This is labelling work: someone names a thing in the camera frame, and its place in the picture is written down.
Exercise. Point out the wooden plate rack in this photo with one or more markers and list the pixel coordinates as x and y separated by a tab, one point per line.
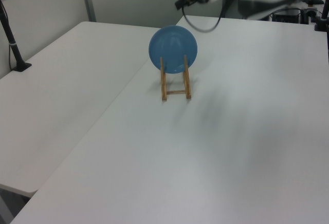
163	85

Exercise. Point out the blue round plate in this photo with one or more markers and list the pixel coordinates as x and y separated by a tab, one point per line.
172	44

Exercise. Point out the black pole with white band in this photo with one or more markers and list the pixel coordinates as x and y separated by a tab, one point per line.
16	55

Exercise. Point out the black electronics box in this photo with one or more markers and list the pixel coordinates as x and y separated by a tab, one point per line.
285	16

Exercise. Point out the plain black clamp pole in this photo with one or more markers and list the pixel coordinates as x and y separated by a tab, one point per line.
321	25

